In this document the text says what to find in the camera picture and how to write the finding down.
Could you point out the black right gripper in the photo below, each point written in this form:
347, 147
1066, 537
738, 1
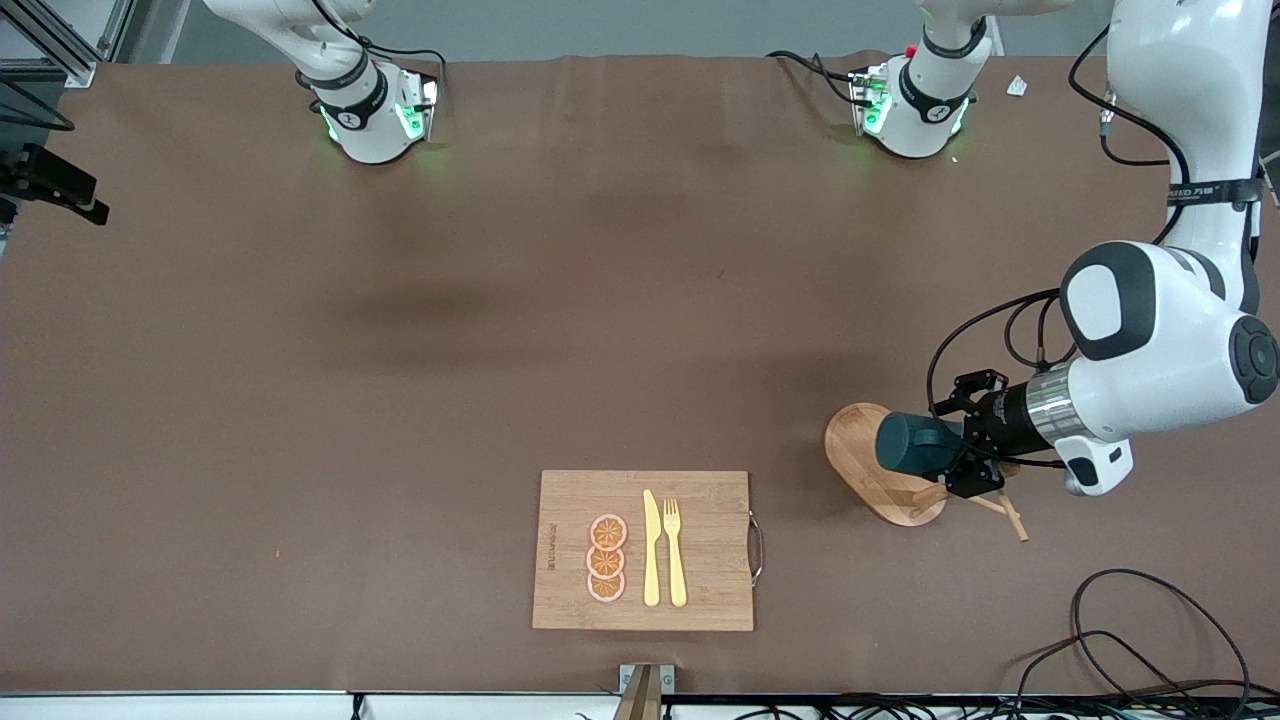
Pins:
63, 176

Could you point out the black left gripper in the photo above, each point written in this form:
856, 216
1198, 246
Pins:
1006, 418

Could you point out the teal cup with yellow inside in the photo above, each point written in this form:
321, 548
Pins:
910, 445

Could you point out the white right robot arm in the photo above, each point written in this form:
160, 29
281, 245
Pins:
360, 130

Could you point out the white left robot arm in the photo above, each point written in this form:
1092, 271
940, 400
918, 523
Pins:
1150, 350

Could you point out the wooden mug rack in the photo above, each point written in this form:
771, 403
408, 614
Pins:
862, 450

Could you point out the bamboo cutting board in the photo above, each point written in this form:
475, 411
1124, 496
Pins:
700, 560

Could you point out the yellow plastic fork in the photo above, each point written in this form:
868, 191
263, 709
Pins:
676, 560

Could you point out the white paper scrap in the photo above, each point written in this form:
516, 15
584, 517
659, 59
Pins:
1017, 86

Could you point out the yellow plastic knife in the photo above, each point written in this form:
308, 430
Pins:
651, 560

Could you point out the toy orange slice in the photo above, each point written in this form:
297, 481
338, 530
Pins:
605, 562
605, 588
608, 532

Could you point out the brown table cover sheet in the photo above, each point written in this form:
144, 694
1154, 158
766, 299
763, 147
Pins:
600, 300

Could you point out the aluminium frame profile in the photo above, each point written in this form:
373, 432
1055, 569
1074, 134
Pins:
60, 45

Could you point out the metal bracket with wooden bar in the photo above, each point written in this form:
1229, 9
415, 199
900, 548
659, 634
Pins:
642, 695

